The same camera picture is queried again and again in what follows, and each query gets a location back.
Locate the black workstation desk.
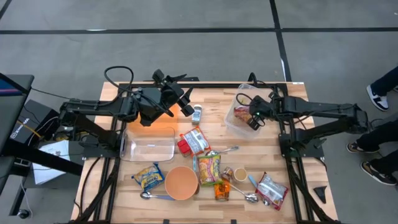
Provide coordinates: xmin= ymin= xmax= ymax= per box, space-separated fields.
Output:
xmin=0 ymin=73 xmax=84 ymax=217

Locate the red Maruchan ramen packet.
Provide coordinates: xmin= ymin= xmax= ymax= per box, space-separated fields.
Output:
xmin=255 ymin=172 xmax=289 ymax=212
xmin=233 ymin=105 xmax=253 ymax=124

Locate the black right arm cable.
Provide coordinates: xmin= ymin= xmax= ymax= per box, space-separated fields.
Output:
xmin=235 ymin=80 xmax=282 ymax=108

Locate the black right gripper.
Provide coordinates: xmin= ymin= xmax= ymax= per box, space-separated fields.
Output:
xmin=247 ymin=95 xmax=276 ymax=131

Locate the lime chili shrimp noodle packet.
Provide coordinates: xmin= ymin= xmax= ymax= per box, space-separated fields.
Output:
xmin=197 ymin=154 xmax=222 ymax=187

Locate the blue-handled spoon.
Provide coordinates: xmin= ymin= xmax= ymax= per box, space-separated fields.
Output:
xmin=139 ymin=191 xmax=177 ymax=202

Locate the bagel seasoning bottle white cap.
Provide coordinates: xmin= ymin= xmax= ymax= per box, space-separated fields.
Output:
xmin=191 ymin=104 xmax=203 ymax=126

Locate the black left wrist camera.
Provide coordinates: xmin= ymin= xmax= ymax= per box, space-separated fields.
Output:
xmin=151 ymin=68 xmax=166 ymax=84

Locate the blue yellow ramen packet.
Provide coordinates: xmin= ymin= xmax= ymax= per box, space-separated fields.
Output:
xmin=131 ymin=162 xmax=165 ymax=192

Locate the small glass spice jar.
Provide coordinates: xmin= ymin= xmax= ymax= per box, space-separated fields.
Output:
xmin=221 ymin=166 xmax=235 ymax=183

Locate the orange translucent mat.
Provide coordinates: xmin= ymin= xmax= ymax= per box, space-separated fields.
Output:
xmin=126 ymin=102 xmax=180 ymax=139

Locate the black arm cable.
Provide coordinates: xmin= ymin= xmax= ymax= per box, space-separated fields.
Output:
xmin=235 ymin=80 xmax=282 ymax=108
xmin=103 ymin=65 xmax=175 ymax=118

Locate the red-lid spice container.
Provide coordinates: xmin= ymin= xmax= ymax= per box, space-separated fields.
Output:
xmin=177 ymin=139 xmax=192 ymax=158

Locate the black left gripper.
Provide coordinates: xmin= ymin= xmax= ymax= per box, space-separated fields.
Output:
xmin=158 ymin=73 xmax=196 ymax=118

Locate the black aluminium rig frame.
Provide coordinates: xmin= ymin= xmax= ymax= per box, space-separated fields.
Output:
xmin=71 ymin=81 xmax=341 ymax=224

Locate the peach-coloured bowl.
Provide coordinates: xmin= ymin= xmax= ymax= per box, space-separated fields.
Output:
xmin=164 ymin=165 xmax=200 ymax=202

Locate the clear left plastic container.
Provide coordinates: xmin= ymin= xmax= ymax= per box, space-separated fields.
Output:
xmin=119 ymin=126 xmax=177 ymax=163

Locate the silver metal spoon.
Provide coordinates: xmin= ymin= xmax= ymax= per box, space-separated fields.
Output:
xmin=229 ymin=182 xmax=259 ymax=205
xmin=205 ymin=145 xmax=240 ymax=157

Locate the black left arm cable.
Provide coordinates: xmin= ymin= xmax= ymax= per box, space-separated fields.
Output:
xmin=103 ymin=65 xmax=175 ymax=118

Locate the black labelled computer box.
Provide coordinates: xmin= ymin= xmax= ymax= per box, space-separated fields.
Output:
xmin=10 ymin=99 xmax=60 ymax=147

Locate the orange Maruchan ramen packet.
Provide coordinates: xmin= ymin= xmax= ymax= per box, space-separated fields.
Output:
xmin=179 ymin=126 xmax=211 ymax=157

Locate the brown orange noodle packet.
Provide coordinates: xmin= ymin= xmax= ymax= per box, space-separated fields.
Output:
xmin=213 ymin=179 xmax=231 ymax=202

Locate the white paper sheet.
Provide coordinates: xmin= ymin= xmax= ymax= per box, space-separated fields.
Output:
xmin=32 ymin=139 xmax=72 ymax=186

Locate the clear plastic storage bin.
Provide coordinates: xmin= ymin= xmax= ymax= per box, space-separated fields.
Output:
xmin=223 ymin=83 xmax=277 ymax=139

